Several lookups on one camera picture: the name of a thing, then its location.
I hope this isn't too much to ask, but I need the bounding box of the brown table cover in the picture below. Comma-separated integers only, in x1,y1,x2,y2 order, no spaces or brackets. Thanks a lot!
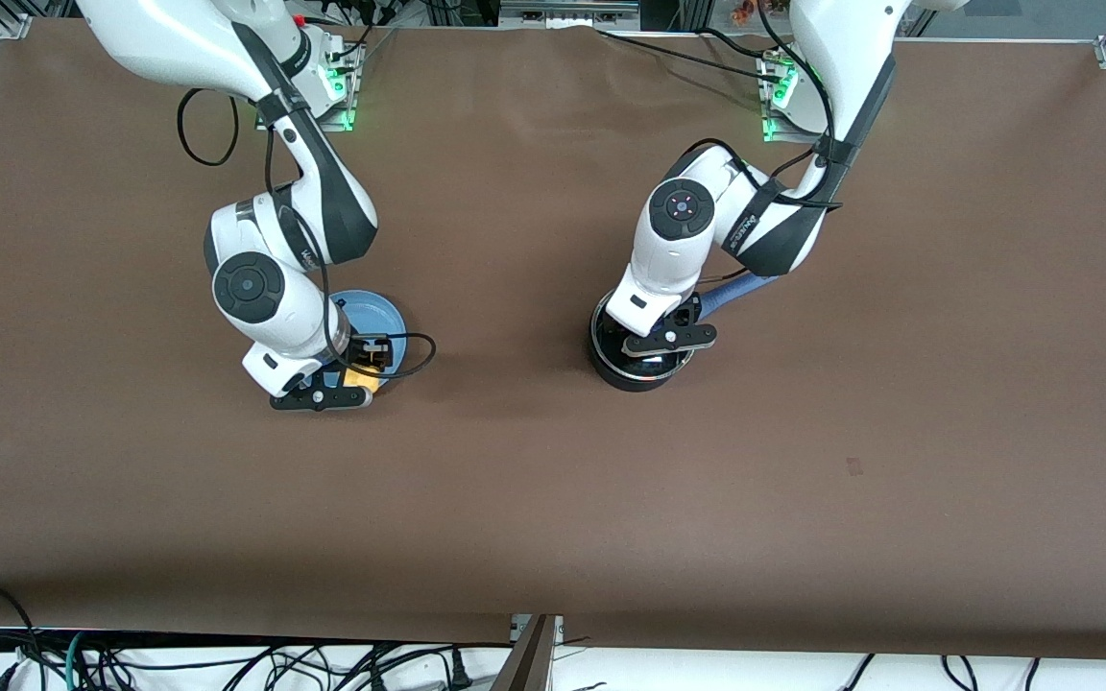
0,19,1106,663

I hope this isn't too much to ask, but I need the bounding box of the dark wooden beam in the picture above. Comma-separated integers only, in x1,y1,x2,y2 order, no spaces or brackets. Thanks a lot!
491,619,554,691

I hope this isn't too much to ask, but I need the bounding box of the small silver bracket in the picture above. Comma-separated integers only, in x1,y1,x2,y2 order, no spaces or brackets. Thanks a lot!
512,614,565,644

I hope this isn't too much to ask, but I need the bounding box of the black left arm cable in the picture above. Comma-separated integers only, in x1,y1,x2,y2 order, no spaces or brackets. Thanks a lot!
668,0,847,289

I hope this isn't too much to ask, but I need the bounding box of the dark saucepan with blue handle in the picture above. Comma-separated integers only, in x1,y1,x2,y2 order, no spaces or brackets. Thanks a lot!
589,272,780,393

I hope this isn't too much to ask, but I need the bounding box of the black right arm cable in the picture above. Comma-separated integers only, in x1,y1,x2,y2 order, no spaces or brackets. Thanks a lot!
177,88,437,383

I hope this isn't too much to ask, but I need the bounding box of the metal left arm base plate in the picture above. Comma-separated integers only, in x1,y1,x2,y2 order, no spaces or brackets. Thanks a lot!
759,53,828,145

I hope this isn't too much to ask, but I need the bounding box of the blue round plate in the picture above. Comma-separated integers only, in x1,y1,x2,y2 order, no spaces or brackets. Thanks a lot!
327,290,410,380

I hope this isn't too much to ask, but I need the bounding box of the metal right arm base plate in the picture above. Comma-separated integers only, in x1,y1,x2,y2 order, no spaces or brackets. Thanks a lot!
255,43,362,132

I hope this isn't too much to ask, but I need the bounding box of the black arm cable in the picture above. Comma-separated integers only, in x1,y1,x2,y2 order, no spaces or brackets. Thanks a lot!
177,88,437,383
668,0,847,289

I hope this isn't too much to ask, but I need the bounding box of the long black table cable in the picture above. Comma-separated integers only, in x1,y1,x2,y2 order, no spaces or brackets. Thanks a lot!
596,29,784,83

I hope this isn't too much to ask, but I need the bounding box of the short black table cable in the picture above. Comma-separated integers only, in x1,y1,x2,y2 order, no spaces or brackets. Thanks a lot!
697,27,775,60

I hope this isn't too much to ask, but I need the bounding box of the grey metal rail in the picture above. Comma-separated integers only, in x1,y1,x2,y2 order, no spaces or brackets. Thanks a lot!
500,0,640,22

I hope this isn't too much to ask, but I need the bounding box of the glass lid with blue knob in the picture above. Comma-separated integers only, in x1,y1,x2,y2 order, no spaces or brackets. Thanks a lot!
591,298,698,383

